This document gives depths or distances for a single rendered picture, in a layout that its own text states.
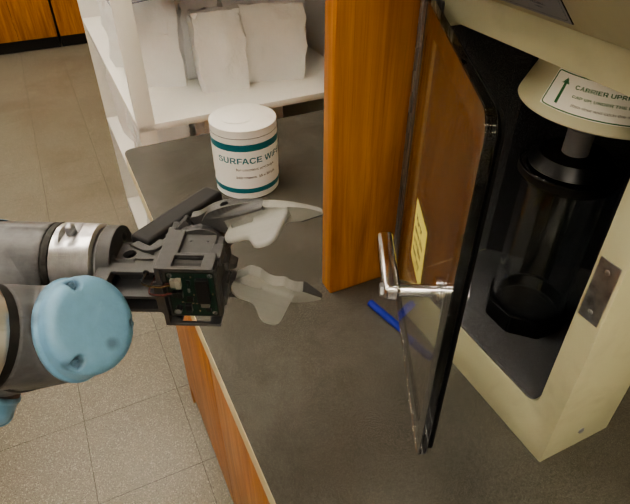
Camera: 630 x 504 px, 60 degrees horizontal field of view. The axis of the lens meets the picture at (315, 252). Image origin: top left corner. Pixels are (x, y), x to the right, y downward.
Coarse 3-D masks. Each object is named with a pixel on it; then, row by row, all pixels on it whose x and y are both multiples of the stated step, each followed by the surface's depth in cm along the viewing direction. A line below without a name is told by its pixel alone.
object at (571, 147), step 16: (544, 144) 61; (560, 144) 61; (576, 144) 57; (592, 144) 61; (528, 160) 60; (544, 160) 58; (560, 160) 58; (576, 160) 58; (592, 160) 58; (608, 160) 58; (560, 176) 57; (576, 176) 57; (592, 176) 57; (608, 176) 57
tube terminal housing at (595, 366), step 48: (480, 0) 54; (528, 48) 50; (576, 48) 45; (624, 48) 42; (624, 192) 45; (624, 240) 46; (624, 288) 48; (576, 336) 54; (624, 336) 55; (480, 384) 72; (576, 384) 56; (624, 384) 63; (528, 432) 65; (576, 432) 65
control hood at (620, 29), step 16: (496, 0) 48; (576, 0) 38; (592, 0) 36; (608, 0) 35; (624, 0) 34; (544, 16) 44; (576, 16) 40; (592, 16) 38; (608, 16) 37; (624, 16) 35; (592, 32) 40; (608, 32) 39; (624, 32) 37
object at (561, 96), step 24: (528, 72) 57; (552, 72) 52; (528, 96) 54; (552, 96) 51; (576, 96) 49; (600, 96) 48; (624, 96) 48; (552, 120) 51; (576, 120) 50; (600, 120) 49; (624, 120) 48
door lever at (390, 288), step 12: (384, 240) 55; (384, 252) 53; (384, 264) 52; (396, 264) 52; (384, 276) 51; (396, 276) 51; (384, 288) 50; (396, 288) 49; (408, 288) 50; (420, 288) 50; (432, 288) 50
